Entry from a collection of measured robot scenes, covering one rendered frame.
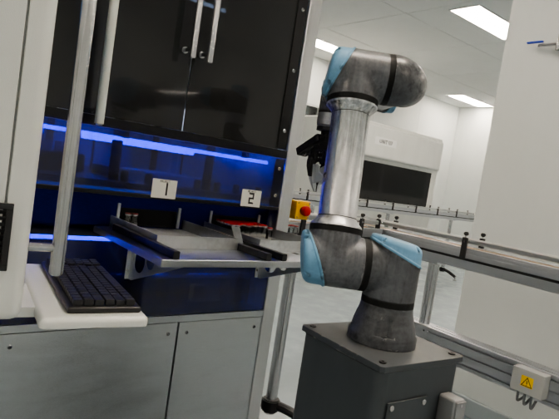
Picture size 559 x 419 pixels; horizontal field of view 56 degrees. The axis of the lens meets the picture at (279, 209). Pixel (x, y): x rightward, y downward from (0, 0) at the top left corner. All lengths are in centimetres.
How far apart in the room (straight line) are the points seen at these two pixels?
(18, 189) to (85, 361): 86
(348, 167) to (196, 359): 103
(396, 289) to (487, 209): 189
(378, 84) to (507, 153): 184
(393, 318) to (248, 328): 94
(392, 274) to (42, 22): 81
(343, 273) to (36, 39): 72
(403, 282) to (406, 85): 43
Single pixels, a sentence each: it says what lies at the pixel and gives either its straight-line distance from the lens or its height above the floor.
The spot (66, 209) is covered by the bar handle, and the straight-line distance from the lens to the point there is 101.
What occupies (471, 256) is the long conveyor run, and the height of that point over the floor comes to 90.
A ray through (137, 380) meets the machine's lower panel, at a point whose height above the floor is 39.
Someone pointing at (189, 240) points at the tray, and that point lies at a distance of 146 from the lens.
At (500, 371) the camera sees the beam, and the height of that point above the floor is 49.
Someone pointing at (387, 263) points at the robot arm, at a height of 97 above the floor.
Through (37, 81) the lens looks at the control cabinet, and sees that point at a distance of 99.
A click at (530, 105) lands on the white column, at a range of 297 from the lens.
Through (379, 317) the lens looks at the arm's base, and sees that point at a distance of 115.
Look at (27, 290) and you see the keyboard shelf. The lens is 124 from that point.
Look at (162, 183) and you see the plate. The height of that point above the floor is 104.
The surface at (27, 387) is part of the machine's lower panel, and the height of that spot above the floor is 41.
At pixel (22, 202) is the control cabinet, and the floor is 101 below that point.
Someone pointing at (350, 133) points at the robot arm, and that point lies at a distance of 116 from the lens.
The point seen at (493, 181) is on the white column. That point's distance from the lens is 298.
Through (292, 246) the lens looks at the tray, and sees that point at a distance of 168.
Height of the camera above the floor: 112
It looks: 4 degrees down
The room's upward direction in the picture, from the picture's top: 9 degrees clockwise
